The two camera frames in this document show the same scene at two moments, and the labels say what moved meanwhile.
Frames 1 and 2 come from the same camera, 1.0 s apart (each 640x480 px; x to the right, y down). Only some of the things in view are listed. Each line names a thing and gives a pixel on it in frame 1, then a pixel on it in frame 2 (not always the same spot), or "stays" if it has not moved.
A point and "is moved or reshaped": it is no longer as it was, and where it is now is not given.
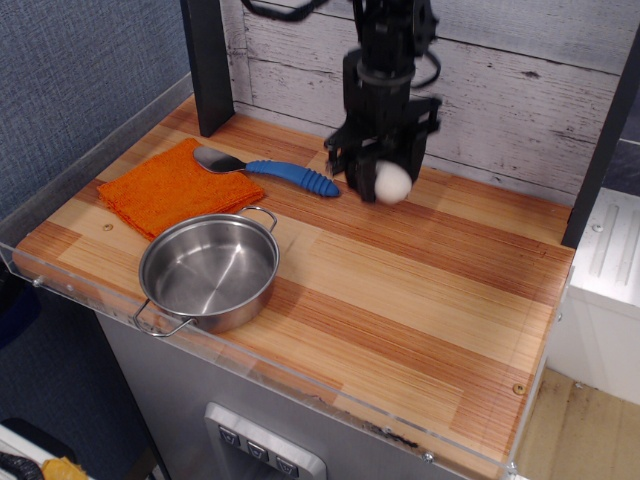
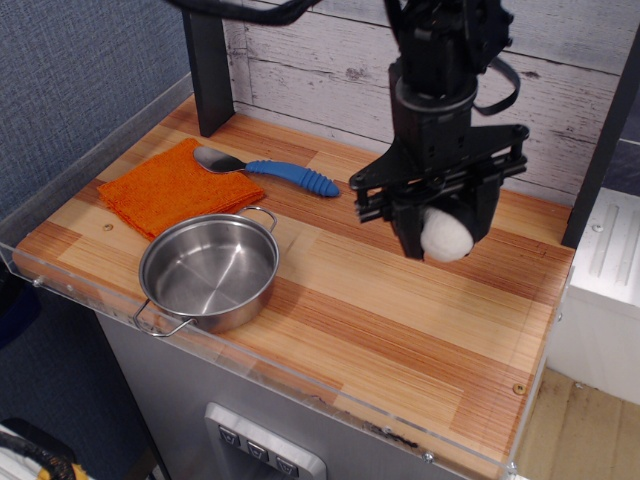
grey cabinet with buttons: [208, 419] stays
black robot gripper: [378, 113] to [438, 156]
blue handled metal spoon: [213, 161] stays
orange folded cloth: [171, 187] stays
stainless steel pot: [214, 270] stays
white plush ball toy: [392, 182] is moved or reshaped
